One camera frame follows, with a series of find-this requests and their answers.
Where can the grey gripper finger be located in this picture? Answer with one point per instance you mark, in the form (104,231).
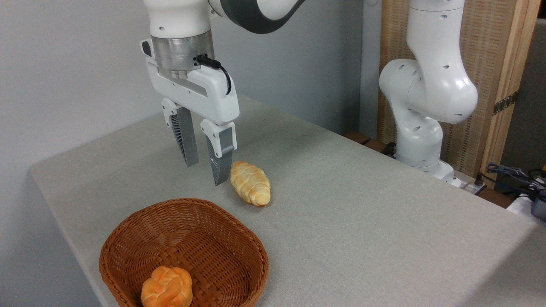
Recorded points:
(222,149)
(185,136)

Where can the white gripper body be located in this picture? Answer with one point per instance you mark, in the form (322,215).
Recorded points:
(204,91)

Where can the round knotted bread roll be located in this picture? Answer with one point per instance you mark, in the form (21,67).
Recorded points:
(166,288)

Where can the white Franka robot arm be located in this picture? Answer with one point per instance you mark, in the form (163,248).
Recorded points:
(426,85)

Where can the long braided bread loaf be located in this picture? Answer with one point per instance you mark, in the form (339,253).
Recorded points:
(251,183)

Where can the brown wicker basket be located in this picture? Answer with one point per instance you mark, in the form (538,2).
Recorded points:
(204,247)

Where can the brown wooden blocks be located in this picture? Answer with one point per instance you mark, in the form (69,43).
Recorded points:
(362,140)

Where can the woven wooden-framed screen panel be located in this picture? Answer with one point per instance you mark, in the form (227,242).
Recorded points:
(486,42)

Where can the metal screen hinge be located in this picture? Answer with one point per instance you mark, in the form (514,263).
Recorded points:
(505,103)

